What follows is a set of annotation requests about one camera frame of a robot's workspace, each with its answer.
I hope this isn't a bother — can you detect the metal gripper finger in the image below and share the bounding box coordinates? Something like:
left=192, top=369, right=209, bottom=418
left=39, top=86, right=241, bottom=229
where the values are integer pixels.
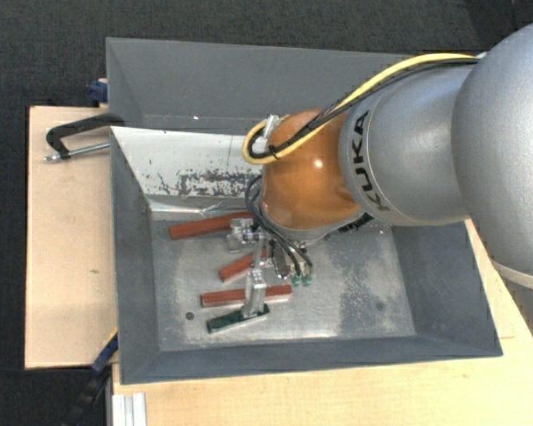
left=242, top=268, right=268, bottom=320
left=226, top=218, right=255, bottom=251

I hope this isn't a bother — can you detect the red-brown flat block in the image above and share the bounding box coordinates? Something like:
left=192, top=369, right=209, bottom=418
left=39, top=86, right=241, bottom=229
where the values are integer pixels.
left=218, top=248, right=267, bottom=283
left=200, top=283, right=293, bottom=309
left=168, top=211, right=254, bottom=241

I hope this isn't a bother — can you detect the dark green flat block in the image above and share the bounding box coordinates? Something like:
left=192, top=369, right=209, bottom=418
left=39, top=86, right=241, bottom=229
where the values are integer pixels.
left=205, top=304, right=271, bottom=334

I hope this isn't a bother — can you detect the grey metal bin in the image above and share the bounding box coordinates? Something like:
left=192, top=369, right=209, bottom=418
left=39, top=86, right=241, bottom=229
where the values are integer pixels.
left=105, top=36, right=504, bottom=385

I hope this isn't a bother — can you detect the pale flat board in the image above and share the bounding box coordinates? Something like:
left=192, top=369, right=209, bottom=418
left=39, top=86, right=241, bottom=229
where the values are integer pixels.
left=24, top=106, right=119, bottom=370

